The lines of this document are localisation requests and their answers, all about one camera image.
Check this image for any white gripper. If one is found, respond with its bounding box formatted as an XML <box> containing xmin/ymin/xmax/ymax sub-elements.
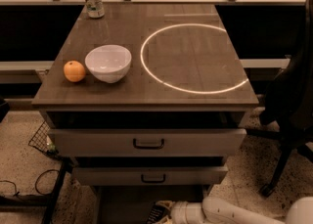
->
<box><xmin>153</xmin><ymin>201</ymin><xmax>206</xmax><ymax>224</ymax></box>

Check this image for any black rxbar chocolate bar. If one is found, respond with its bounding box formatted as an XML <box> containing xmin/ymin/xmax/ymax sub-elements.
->
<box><xmin>146</xmin><ymin>204</ymin><xmax>165</xmax><ymax>224</ymax></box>

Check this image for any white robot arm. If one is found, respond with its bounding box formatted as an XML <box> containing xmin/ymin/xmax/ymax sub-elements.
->
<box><xmin>150</xmin><ymin>197</ymin><xmax>313</xmax><ymax>224</ymax></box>

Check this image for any bottom open drawer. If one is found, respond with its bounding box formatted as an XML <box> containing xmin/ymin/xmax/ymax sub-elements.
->
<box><xmin>92</xmin><ymin>185</ymin><xmax>212</xmax><ymax>224</ymax></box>

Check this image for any middle grey drawer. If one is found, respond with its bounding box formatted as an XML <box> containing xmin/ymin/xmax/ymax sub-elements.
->
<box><xmin>72</xmin><ymin>165</ymin><xmax>228</xmax><ymax>186</ymax></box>

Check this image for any grey drawer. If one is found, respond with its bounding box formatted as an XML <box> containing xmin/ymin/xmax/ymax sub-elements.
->
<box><xmin>72</xmin><ymin>165</ymin><xmax>228</xmax><ymax>186</ymax></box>
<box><xmin>48</xmin><ymin>129</ymin><xmax>246</xmax><ymax>157</ymax></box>

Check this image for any top grey drawer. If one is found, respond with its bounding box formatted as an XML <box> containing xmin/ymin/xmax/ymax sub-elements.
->
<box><xmin>48</xmin><ymin>129</ymin><xmax>246</xmax><ymax>157</ymax></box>

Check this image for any grey drawer cabinet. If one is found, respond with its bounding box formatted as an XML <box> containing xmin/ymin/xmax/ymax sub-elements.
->
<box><xmin>31</xmin><ymin>3</ymin><xmax>260</xmax><ymax>224</ymax></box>

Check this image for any black office chair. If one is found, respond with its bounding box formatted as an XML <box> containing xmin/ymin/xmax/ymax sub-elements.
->
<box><xmin>246</xmin><ymin>0</ymin><xmax>313</xmax><ymax>198</ymax></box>

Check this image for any white bowl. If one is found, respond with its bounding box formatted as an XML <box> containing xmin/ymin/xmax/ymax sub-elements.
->
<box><xmin>85</xmin><ymin>45</ymin><xmax>132</xmax><ymax>83</ymax></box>

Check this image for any orange fruit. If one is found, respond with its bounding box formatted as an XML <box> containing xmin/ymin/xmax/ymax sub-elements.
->
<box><xmin>64</xmin><ymin>61</ymin><xmax>86</xmax><ymax>82</ymax></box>

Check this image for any black table leg frame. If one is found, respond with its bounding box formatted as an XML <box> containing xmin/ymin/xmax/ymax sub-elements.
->
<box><xmin>0</xmin><ymin>160</ymin><xmax>72</xmax><ymax>224</ymax></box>

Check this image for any black wire basket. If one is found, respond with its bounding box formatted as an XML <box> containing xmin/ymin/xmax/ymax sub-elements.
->
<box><xmin>28</xmin><ymin>122</ymin><xmax>62</xmax><ymax>160</ymax></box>

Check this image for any black floor cable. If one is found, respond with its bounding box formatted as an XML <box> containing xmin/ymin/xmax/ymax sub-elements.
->
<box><xmin>0</xmin><ymin>168</ymin><xmax>61</xmax><ymax>198</ymax></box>

